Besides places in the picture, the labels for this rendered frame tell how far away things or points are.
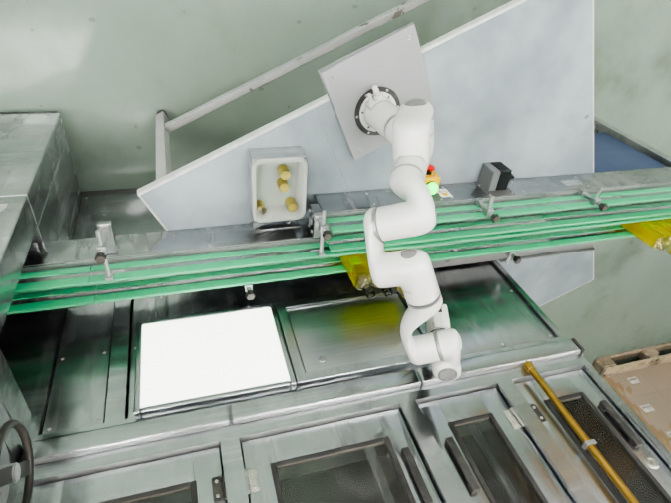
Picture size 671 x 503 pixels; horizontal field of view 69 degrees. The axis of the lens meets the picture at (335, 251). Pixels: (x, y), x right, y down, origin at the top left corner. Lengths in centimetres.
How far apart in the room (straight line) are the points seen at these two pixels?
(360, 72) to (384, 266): 67
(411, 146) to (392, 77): 42
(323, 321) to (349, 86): 74
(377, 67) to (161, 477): 126
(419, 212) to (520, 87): 88
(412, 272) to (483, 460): 58
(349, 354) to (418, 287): 46
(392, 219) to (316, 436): 62
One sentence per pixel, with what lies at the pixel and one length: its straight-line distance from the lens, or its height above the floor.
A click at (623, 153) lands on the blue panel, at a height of 57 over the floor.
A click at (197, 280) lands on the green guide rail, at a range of 162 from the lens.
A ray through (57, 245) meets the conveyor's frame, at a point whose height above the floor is 78.
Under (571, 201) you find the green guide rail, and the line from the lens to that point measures 205.
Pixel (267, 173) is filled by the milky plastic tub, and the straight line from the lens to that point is 161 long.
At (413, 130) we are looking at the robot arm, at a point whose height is 118.
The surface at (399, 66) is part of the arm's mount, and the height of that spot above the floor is 77.
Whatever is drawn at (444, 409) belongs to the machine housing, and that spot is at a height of 147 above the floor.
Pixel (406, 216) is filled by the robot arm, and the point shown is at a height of 133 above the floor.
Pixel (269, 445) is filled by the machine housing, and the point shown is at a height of 146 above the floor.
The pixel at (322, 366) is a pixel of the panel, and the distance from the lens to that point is 147.
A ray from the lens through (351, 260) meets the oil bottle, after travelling 160.
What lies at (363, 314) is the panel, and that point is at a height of 109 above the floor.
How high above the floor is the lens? 218
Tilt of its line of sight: 50 degrees down
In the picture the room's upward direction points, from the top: 154 degrees clockwise
